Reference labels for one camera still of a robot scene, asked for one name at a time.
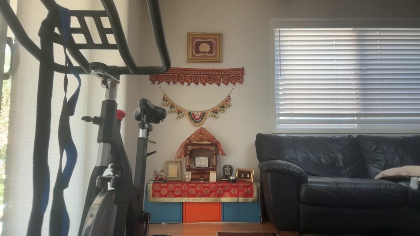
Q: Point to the white window frame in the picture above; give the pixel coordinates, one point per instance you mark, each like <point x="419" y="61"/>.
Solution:
<point x="272" y="75"/>

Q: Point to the white window blinds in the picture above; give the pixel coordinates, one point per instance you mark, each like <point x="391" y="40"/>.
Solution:
<point x="347" y="75"/>

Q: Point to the red gold patterned cloth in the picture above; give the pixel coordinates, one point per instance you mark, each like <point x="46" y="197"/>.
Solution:
<point x="201" y="190"/>

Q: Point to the black leather sofa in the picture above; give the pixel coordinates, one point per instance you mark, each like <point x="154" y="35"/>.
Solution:
<point x="328" y="196"/>

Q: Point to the small decorated ornament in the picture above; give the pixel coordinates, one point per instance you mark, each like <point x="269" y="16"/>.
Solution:
<point x="188" y="176"/>

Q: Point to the beaded garland wall hanging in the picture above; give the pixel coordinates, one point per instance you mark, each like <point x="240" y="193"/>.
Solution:
<point x="196" y="117"/>

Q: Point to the red embroidered wall hanging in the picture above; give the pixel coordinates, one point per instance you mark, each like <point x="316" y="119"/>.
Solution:
<point x="197" y="75"/>

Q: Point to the beige cushion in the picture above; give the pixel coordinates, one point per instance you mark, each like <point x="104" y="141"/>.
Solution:
<point x="400" y="171"/>

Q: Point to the dark idol statue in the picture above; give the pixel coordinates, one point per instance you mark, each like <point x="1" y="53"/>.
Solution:
<point x="227" y="171"/>

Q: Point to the small gold framed picture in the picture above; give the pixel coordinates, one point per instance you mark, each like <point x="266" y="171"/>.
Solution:
<point x="244" y="175"/>

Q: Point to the gold photo frame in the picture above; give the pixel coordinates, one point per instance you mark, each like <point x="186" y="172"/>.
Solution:
<point x="173" y="170"/>

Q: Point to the black exercise bike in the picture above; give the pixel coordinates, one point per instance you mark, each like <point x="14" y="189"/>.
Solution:
<point x="111" y="157"/>

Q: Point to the white sheer curtain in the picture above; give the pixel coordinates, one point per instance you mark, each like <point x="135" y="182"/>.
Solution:
<point x="23" y="131"/>

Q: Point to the small black bowl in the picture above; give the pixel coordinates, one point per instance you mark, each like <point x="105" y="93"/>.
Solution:
<point x="232" y="179"/>

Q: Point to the dark floor rug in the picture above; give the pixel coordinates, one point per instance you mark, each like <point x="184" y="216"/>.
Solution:
<point x="246" y="234"/>

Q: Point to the wooden shrine with canopy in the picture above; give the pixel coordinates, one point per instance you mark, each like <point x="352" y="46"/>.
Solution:
<point x="200" y="137"/>

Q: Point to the gold framed wall picture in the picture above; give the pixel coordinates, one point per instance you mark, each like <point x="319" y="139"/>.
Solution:
<point x="204" y="47"/>

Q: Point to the small colourful figurines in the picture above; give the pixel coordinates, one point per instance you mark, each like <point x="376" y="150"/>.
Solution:
<point x="160" y="176"/>

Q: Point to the blue storage bin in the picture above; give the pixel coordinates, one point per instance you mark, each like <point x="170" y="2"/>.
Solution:
<point x="241" y="212"/>
<point x="164" y="212"/>

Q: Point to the small white card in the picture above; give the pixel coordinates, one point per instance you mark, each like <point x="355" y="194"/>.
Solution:
<point x="213" y="176"/>

